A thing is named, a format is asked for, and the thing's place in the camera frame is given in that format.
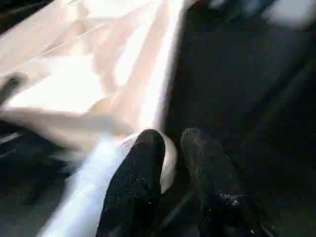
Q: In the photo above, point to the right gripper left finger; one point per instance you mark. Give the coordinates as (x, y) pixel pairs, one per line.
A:
(136, 187)

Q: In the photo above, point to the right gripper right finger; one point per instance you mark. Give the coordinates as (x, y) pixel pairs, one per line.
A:
(217, 187)

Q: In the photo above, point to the white plastic table leg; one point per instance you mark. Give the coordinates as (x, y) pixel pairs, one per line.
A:
(89, 192)

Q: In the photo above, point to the white plastic table top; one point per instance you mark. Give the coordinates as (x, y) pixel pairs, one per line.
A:
(74, 74)

